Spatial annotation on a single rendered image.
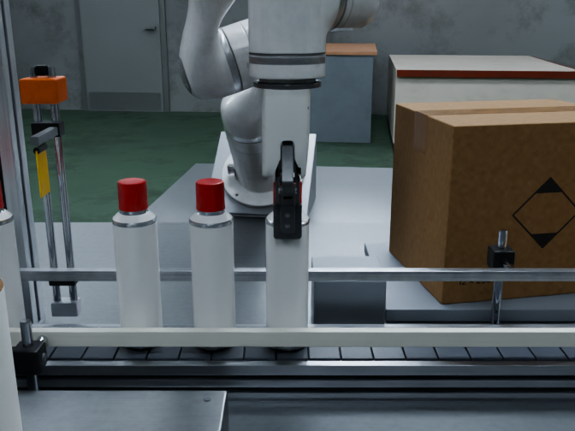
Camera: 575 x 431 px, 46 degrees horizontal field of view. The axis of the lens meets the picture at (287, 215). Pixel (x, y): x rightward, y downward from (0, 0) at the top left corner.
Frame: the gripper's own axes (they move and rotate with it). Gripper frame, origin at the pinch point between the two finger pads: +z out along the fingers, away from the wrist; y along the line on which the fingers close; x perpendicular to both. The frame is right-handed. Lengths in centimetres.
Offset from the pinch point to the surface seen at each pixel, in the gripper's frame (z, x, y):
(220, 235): 1.8, -7.7, 2.1
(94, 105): 93, -246, -805
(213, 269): 5.9, -8.6, 2.3
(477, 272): 8.3, 23.6, -3.0
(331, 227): 21, 9, -62
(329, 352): 16.4, 5.1, 2.7
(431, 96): 50, 130, -536
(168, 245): 21, -23, -50
